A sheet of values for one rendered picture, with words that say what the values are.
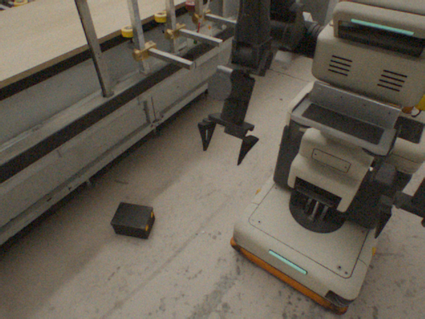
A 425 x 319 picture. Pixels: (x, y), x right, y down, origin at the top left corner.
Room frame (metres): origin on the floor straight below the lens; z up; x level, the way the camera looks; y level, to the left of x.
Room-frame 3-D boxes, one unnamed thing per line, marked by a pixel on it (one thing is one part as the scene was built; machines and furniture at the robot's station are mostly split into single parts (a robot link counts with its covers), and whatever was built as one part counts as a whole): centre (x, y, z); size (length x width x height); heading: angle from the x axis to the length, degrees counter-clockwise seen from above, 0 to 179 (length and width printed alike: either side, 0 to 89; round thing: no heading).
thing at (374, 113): (0.63, -0.35, 0.99); 0.28 x 0.16 x 0.22; 55
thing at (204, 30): (1.84, 0.09, 0.75); 0.26 x 0.01 x 0.10; 145
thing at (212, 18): (1.85, -0.02, 0.84); 0.43 x 0.03 x 0.04; 55
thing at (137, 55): (1.49, 0.37, 0.81); 0.14 x 0.06 x 0.05; 145
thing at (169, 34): (1.69, 0.23, 0.84); 0.14 x 0.06 x 0.05; 145
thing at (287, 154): (0.94, -0.57, 0.59); 0.55 x 0.34 x 0.83; 55
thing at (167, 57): (1.46, 0.29, 0.81); 0.43 x 0.03 x 0.04; 55
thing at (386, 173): (0.70, -0.47, 0.68); 0.28 x 0.27 x 0.25; 55
